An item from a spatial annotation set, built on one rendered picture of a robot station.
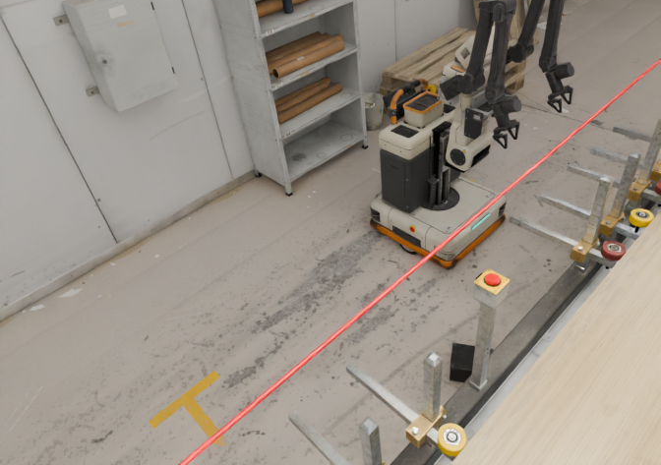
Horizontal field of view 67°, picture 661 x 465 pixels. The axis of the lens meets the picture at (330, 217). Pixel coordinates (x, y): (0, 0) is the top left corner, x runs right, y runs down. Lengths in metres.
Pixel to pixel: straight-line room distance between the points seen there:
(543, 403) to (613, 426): 0.18
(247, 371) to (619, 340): 1.81
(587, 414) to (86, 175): 3.00
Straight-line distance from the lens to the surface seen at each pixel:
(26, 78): 3.27
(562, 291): 2.21
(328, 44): 3.90
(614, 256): 2.12
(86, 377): 3.20
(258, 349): 2.91
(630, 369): 1.79
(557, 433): 1.60
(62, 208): 3.57
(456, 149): 2.83
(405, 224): 3.12
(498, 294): 1.45
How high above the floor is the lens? 2.28
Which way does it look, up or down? 39 degrees down
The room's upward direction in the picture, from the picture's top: 8 degrees counter-clockwise
